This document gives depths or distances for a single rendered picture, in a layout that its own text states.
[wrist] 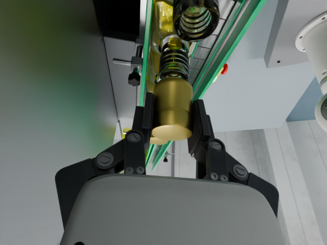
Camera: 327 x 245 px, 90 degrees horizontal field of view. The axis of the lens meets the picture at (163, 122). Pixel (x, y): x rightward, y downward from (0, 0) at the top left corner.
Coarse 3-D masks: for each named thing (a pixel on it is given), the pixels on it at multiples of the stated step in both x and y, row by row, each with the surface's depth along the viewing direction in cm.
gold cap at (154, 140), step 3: (150, 138) 24; (153, 138) 24; (156, 138) 24; (150, 141) 25; (153, 141) 25; (156, 141) 25; (159, 141) 25; (162, 141) 25; (165, 141) 25; (156, 144) 26; (159, 144) 26; (162, 144) 26
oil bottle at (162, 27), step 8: (160, 0) 16; (152, 8) 17; (160, 8) 16; (168, 8) 16; (152, 16) 17; (160, 16) 16; (168, 16) 16; (152, 24) 17; (160, 24) 16; (168, 24) 16; (152, 32) 18; (160, 32) 17; (168, 32) 16; (152, 40) 18; (160, 40) 17; (152, 48) 19; (160, 48) 18; (192, 48) 18
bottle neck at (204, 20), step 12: (180, 0) 10; (192, 0) 9; (204, 0) 9; (216, 0) 10; (180, 12) 10; (192, 12) 12; (204, 12) 12; (216, 12) 10; (180, 24) 11; (192, 24) 12; (204, 24) 11; (216, 24) 10; (180, 36) 11; (192, 36) 11; (204, 36) 11
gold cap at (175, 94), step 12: (156, 84) 14; (168, 84) 13; (180, 84) 13; (156, 96) 14; (168, 96) 13; (180, 96) 13; (192, 96) 15; (156, 108) 13; (168, 108) 12; (180, 108) 12; (156, 120) 12; (168, 120) 12; (180, 120) 12; (192, 120) 13; (156, 132) 13; (168, 132) 13; (180, 132) 13; (192, 132) 13
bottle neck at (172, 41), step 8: (168, 40) 16; (176, 40) 16; (168, 48) 16; (176, 48) 15; (184, 48) 16; (168, 56) 15; (176, 56) 15; (184, 56) 16; (160, 64) 16; (168, 64) 15; (176, 64) 15; (184, 64) 15; (160, 72) 15; (168, 72) 14; (176, 72) 14; (184, 72) 15; (160, 80) 15
